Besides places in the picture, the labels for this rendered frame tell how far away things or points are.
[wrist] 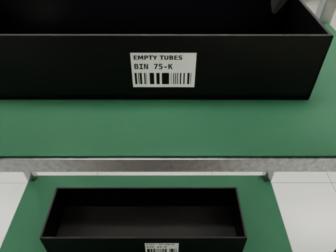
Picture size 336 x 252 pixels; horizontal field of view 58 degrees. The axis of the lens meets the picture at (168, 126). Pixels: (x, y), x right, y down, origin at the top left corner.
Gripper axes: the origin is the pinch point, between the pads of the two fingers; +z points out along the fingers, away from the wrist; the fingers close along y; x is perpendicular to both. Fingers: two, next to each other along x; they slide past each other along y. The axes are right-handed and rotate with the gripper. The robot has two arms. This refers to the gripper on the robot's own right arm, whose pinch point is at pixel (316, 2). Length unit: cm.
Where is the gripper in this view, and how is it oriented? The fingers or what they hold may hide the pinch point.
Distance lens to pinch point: 38.6
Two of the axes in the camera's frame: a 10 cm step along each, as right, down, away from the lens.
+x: 0.1, 9.4, -3.5
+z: 0.1, 3.5, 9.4
